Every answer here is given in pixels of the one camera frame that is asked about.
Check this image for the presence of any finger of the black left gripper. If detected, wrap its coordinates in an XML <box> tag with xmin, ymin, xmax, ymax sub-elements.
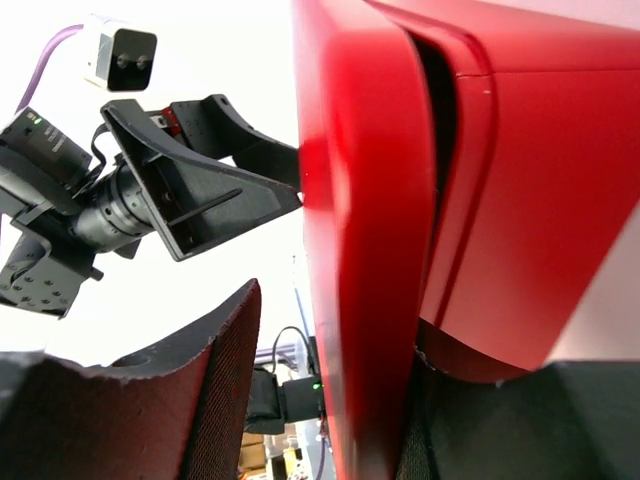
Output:
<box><xmin>101</xmin><ymin>100</ymin><xmax>302</xmax><ymax>261</ymax></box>
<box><xmin>169</xmin><ymin>94</ymin><xmax>300</xmax><ymax>186</ymax></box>

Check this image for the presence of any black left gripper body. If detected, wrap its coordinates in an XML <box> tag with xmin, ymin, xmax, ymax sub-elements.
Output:
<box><xmin>1</xmin><ymin>107</ymin><xmax>150</xmax><ymax>318</ymax></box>

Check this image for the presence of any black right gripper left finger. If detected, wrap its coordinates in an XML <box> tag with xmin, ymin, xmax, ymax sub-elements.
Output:
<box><xmin>1</xmin><ymin>280</ymin><xmax>261</xmax><ymax>479</ymax></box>

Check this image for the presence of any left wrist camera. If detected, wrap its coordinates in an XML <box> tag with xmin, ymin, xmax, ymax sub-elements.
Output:
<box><xmin>81</xmin><ymin>14</ymin><xmax>158</xmax><ymax>92</ymax></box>

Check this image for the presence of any red chocolate box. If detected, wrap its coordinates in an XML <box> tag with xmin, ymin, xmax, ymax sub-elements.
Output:
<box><xmin>376</xmin><ymin>1</ymin><xmax>639</xmax><ymax>381</ymax></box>

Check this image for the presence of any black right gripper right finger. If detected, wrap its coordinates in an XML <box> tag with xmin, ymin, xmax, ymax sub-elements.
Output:
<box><xmin>396</xmin><ymin>321</ymin><xmax>639</xmax><ymax>479</ymax></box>

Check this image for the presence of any red box lid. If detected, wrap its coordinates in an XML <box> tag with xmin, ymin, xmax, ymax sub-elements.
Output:
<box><xmin>293</xmin><ymin>1</ymin><xmax>436</xmax><ymax>479</ymax></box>

